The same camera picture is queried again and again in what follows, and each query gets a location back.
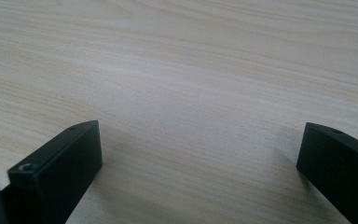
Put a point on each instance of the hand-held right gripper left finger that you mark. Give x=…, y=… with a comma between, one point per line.
x=59, y=168

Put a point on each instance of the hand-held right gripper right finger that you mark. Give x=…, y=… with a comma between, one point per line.
x=338, y=168

